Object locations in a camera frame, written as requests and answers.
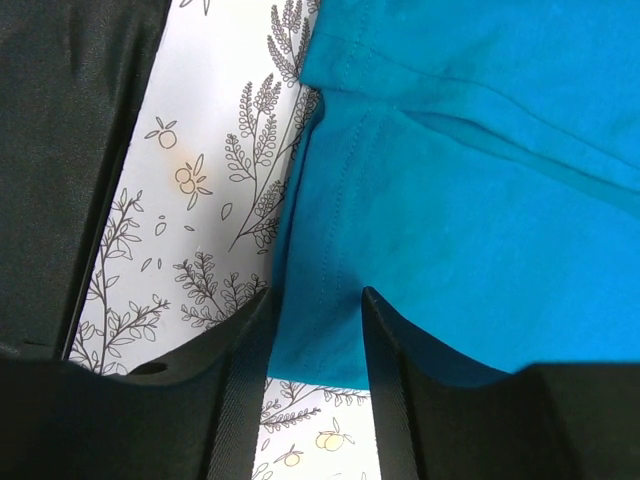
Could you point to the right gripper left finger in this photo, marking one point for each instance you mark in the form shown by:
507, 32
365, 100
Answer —
192, 413

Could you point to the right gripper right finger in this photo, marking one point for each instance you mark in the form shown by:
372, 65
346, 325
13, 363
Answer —
439, 414

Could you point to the blue t shirt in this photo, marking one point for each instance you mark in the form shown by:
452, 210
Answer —
476, 162

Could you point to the floral table mat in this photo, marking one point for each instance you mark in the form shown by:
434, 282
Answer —
190, 232

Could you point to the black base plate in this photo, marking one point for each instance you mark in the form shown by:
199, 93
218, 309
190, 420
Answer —
73, 77

